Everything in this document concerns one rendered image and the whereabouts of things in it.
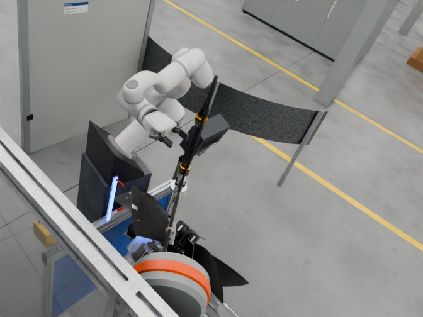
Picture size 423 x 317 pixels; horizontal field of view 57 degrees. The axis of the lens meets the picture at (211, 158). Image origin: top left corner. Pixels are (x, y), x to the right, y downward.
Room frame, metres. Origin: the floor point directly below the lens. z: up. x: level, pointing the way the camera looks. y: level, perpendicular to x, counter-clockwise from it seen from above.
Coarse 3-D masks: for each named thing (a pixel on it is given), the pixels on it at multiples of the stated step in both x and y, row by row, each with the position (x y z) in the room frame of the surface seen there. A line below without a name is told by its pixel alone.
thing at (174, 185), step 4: (180, 176) 1.08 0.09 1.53; (176, 180) 1.08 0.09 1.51; (180, 180) 1.06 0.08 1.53; (184, 180) 1.07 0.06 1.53; (172, 184) 1.11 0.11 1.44; (176, 184) 1.07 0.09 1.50; (184, 184) 1.07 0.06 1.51; (172, 188) 1.09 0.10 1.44; (176, 188) 1.08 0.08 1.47; (184, 188) 1.12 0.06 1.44; (180, 192) 1.08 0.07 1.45
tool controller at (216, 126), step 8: (208, 120) 1.92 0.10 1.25; (216, 120) 1.96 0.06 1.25; (224, 120) 2.00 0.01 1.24; (192, 128) 1.80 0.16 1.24; (208, 128) 1.86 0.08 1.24; (216, 128) 1.90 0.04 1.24; (224, 128) 1.94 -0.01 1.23; (200, 136) 1.77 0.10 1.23; (208, 136) 1.80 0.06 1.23; (216, 136) 1.88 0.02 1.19; (184, 144) 1.81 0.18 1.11; (200, 144) 1.77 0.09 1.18; (208, 144) 1.86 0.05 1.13
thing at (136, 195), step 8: (136, 192) 1.03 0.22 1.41; (136, 200) 0.99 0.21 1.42; (144, 200) 1.03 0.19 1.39; (144, 208) 0.99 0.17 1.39; (152, 208) 1.03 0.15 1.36; (136, 216) 0.92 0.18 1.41; (144, 216) 0.96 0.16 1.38; (152, 216) 1.00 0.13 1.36; (160, 216) 1.03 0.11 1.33; (136, 224) 0.89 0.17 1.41; (144, 224) 0.93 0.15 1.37; (152, 224) 0.97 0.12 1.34; (160, 224) 1.01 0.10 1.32; (168, 224) 1.05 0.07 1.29; (136, 232) 0.87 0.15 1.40; (144, 232) 0.91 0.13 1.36; (152, 232) 0.95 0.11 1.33; (160, 232) 0.98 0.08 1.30; (160, 240) 0.96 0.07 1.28
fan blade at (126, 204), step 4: (128, 192) 1.24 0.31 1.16; (144, 192) 1.30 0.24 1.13; (116, 196) 1.17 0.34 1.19; (120, 196) 1.18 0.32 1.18; (124, 196) 1.20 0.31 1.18; (128, 196) 1.21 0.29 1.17; (148, 196) 1.28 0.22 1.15; (152, 196) 1.30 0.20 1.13; (116, 200) 1.15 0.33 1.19; (120, 200) 1.16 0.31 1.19; (124, 200) 1.17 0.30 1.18; (128, 200) 1.18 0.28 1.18; (152, 200) 1.26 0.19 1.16; (156, 200) 1.27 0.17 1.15; (120, 204) 1.13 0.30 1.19; (124, 204) 1.14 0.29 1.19; (128, 204) 1.15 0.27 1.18; (156, 204) 1.23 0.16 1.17; (160, 204) 1.24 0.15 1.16; (128, 208) 1.13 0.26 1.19; (160, 208) 1.21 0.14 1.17; (164, 212) 1.19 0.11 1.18
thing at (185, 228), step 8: (176, 224) 1.11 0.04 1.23; (184, 224) 1.10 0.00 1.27; (176, 232) 1.06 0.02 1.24; (184, 232) 1.07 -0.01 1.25; (192, 232) 1.08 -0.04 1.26; (176, 240) 1.04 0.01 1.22; (184, 240) 1.04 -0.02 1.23; (192, 240) 1.06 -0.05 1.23; (168, 248) 1.00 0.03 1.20; (176, 248) 1.02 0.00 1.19; (184, 248) 1.03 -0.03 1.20
